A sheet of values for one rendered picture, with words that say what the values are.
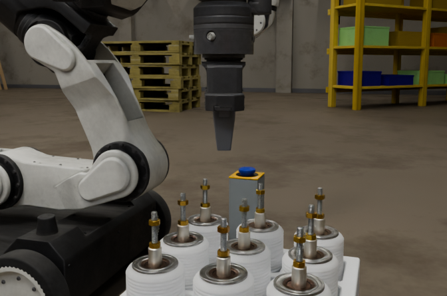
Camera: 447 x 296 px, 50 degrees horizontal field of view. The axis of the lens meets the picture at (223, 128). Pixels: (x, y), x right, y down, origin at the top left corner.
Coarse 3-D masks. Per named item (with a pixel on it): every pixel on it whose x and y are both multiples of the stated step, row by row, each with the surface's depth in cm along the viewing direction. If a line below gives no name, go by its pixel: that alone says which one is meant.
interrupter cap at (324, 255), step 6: (318, 246) 86; (288, 252) 83; (294, 252) 84; (318, 252) 84; (324, 252) 84; (330, 252) 83; (294, 258) 81; (306, 258) 81; (312, 258) 82; (318, 258) 81; (324, 258) 81; (330, 258) 81; (312, 264) 79
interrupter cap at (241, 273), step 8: (216, 264) 79; (232, 264) 79; (200, 272) 75; (208, 272) 76; (216, 272) 76; (232, 272) 76; (240, 272) 76; (208, 280) 73; (216, 280) 73; (224, 280) 73; (232, 280) 73; (240, 280) 73
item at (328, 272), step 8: (288, 256) 83; (288, 264) 81; (320, 264) 79; (328, 264) 80; (336, 264) 81; (288, 272) 81; (312, 272) 79; (320, 272) 79; (328, 272) 79; (336, 272) 81; (328, 280) 79; (336, 280) 81; (336, 288) 81
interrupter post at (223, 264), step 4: (228, 256) 75; (220, 260) 74; (224, 260) 74; (228, 260) 75; (220, 264) 74; (224, 264) 74; (228, 264) 75; (220, 268) 75; (224, 268) 74; (228, 268) 75; (220, 272) 75; (224, 272) 74; (228, 272) 75; (220, 276) 75; (224, 276) 75; (228, 276) 75
